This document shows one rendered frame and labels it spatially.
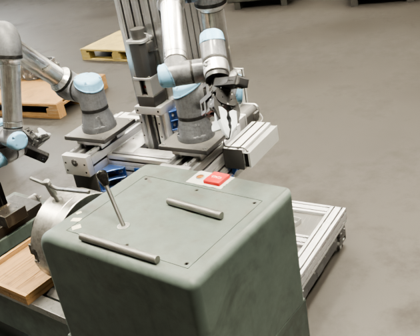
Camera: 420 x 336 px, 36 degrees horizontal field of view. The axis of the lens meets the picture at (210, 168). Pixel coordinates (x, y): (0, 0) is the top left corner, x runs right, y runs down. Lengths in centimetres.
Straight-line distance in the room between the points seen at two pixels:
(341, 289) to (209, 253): 192
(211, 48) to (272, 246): 60
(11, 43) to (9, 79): 13
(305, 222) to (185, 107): 145
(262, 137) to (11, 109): 99
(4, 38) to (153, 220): 103
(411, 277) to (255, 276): 189
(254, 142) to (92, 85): 71
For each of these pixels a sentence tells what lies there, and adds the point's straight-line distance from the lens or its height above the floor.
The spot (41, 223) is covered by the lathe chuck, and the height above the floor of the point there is 119.
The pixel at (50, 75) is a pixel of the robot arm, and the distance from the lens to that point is 277.
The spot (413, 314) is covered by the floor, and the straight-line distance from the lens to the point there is 333.
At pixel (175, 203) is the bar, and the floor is 127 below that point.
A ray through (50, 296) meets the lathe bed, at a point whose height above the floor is 85.
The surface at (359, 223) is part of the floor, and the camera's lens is 399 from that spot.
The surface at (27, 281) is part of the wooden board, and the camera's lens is 242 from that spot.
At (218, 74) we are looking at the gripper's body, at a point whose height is 158.
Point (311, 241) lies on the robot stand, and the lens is 345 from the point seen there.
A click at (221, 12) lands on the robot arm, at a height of 164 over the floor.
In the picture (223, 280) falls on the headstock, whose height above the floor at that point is 119.
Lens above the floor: 216
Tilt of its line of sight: 26 degrees down
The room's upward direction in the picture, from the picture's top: 10 degrees counter-clockwise
